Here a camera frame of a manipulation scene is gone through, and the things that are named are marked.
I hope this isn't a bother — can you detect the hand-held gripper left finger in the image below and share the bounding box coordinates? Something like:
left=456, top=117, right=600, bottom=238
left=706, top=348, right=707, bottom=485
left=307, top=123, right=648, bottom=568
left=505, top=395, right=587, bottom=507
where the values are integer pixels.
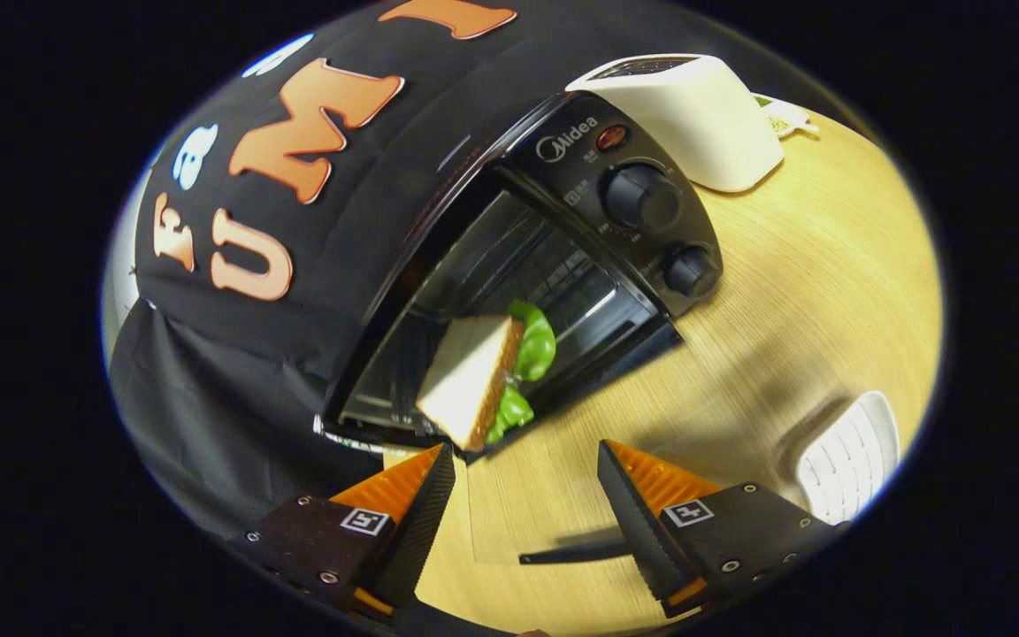
left=235, top=442, right=457, bottom=618

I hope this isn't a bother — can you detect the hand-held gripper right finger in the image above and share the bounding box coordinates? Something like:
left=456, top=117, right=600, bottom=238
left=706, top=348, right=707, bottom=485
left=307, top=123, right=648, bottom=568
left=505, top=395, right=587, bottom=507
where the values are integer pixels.
left=596, top=439, right=842, bottom=620

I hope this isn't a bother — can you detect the sandwich with lettuce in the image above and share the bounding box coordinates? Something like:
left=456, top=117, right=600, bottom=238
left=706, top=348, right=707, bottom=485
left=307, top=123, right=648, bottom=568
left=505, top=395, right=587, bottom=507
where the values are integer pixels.
left=414, top=298, right=558, bottom=453

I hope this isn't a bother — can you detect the black toaster oven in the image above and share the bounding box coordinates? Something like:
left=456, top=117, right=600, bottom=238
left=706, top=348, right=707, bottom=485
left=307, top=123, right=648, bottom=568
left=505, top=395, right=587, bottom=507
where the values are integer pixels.
left=315, top=88, right=725, bottom=567

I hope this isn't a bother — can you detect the white pop-up toaster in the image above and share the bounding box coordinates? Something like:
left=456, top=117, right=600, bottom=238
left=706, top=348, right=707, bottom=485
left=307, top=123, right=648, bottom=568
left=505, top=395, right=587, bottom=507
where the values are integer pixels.
left=564, top=53, right=786, bottom=195

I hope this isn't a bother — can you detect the white ribbed tray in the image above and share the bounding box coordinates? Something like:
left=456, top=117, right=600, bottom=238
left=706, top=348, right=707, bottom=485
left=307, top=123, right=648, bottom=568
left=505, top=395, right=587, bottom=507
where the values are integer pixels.
left=794, top=390, right=903, bottom=526

